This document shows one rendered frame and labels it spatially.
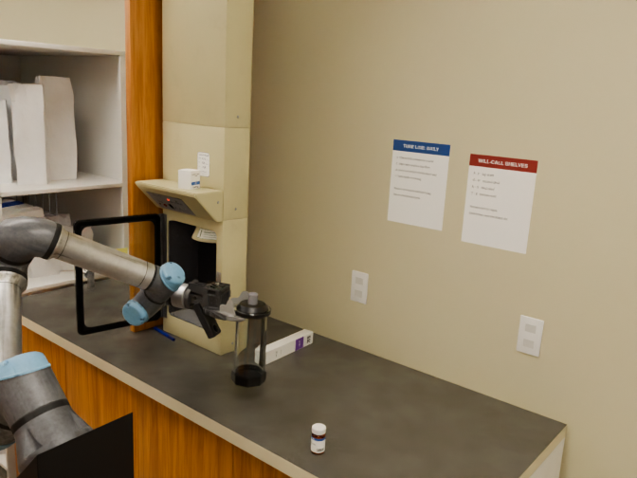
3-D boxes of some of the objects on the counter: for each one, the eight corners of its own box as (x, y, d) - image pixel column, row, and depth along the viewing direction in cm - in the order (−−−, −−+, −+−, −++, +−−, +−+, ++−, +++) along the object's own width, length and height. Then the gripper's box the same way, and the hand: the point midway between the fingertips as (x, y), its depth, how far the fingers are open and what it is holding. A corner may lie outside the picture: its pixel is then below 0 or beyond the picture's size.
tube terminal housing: (213, 314, 250) (216, 121, 233) (271, 337, 230) (279, 127, 213) (162, 330, 231) (161, 120, 214) (220, 356, 212) (225, 128, 194)
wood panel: (228, 302, 267) (235, -48, 235) (233, 303, 265) (241, -49, 233) (129, 330, 229) (122, -81, 198) (134, 332, 228) (128, -82, 196)
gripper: (175, 287, 176) (242, 300, 170) (204, 274, 191) (265, 284, 184) (175, 316, 178) (241, 329, 172) (203, 301, 193) (263, 312, 186)
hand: (250, 315), depth 179 cm, fingers closed on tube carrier, 9 cm apart
